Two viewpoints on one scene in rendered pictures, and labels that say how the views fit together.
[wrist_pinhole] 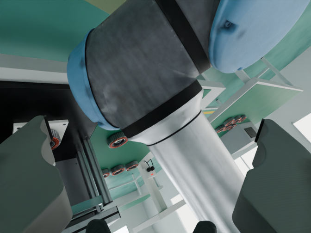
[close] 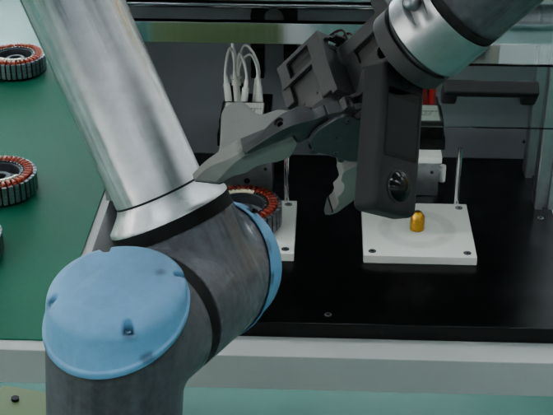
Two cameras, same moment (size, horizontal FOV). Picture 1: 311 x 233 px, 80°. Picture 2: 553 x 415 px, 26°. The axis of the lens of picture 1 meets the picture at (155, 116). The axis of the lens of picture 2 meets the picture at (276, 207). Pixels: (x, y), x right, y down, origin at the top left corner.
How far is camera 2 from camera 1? 93 cm
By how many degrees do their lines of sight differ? 42
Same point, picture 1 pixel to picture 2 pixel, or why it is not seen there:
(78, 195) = (152, 44)
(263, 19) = (140, 284)
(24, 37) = not seen: outside the picture
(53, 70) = (224, 358)
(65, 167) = not seen: hidden behind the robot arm
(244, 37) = (151, 271)
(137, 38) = (234, 290)
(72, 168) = not seen: hidden behind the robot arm
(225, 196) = (140, 88)
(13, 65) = (294, 362)
